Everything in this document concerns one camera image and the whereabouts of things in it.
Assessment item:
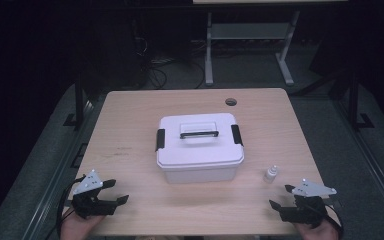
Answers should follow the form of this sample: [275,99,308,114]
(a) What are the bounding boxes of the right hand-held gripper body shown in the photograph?
[280,178,337,228]

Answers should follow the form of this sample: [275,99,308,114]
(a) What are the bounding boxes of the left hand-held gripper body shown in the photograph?
[71,169,118,220]

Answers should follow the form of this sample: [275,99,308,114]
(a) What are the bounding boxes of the small white dropper bottle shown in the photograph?
[262,164,280,185]

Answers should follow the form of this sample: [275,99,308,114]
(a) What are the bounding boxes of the white plastic storage box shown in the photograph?
[161,161,245,185]

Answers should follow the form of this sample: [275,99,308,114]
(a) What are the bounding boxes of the white lid with black latches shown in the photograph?
[155,112,246,170]

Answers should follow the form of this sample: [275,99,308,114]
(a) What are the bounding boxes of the person's right hand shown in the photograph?
[294,215,343,240]

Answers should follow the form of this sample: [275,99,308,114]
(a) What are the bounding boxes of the person's left hand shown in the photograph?
[59,207,105,240]

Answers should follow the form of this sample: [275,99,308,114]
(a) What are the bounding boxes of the left hand-held gripper black cable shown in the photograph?
[55,175,87,240]

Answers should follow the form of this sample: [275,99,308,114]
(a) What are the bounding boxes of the hand-held gripper black cable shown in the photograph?
[55,175,87,240]
[323,203,345,239]

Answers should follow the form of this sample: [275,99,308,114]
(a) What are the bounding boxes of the aluminium frame rail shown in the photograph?
[332,98,384,232]
[21,99,97,240]

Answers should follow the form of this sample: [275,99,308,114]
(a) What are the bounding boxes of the right hand-held gripper black cable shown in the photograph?
[323,203,345,239]

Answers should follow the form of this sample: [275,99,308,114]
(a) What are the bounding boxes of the black upright post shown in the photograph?
[347,71,375,132]
[63,71,88,130]

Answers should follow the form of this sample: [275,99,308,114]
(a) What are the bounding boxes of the black floor cables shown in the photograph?
[134,34,208,90]

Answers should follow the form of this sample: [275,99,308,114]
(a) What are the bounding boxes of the grey metal frame desk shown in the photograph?
[192,0,349,87]

